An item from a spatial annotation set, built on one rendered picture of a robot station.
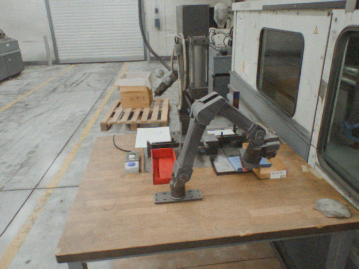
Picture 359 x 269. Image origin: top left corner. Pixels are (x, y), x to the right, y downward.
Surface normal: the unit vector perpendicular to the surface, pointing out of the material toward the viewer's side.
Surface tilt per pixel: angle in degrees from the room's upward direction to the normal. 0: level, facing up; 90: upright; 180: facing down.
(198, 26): 90
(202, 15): 90
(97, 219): 0
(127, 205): 0
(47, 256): 0
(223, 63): 90
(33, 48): 90
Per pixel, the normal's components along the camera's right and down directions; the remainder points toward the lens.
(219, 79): 0.06, 0.40
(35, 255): -0.03, -0.92
